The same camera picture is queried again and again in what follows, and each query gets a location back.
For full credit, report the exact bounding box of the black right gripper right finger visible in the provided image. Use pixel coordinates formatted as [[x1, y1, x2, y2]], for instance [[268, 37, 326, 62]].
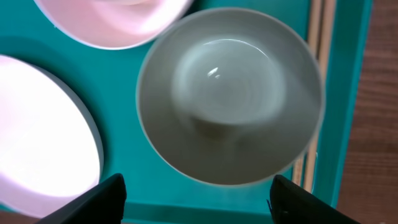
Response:
[[267, 174, 359, 224]]

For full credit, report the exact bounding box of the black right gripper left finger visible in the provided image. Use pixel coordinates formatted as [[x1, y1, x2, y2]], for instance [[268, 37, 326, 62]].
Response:
[[37, 174, 127, 224]]

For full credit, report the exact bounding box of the grey-green bowl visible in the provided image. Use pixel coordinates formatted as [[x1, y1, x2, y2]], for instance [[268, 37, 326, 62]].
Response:
[[136, 7, 326, 186]]

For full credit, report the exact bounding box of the large white plate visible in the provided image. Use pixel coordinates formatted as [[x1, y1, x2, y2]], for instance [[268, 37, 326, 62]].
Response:
[[1, 55, 104, 218]]

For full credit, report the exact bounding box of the wooden chopstick right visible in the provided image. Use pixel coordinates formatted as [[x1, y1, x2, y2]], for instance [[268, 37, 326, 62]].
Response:
[[310, 0, 336, 193]]

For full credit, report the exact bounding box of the wooden chopstick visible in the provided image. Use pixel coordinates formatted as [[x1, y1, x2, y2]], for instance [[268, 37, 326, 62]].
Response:
[[310, 0, 336, 193], [292, 0, 323, 192]]

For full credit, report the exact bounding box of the pink saucer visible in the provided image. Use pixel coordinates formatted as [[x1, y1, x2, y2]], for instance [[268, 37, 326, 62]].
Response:
[[34, 0, 192, 50]]

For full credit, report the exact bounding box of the wooden chopstick left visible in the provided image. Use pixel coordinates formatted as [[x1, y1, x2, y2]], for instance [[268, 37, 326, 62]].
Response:
[[292, 0, 323, 192]]

